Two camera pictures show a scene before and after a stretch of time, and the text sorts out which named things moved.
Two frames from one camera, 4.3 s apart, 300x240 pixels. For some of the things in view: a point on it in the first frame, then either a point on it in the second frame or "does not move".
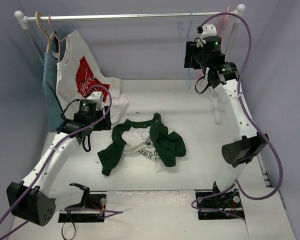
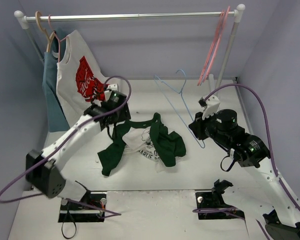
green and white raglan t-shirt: (151, 140) does not move
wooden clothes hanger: (36, 14) does not move
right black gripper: (188, 56) -> (197, 127)
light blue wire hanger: (187, 32) -> (187, 106)
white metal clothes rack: (236, 15) does not move
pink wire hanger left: (57, 37) does not move
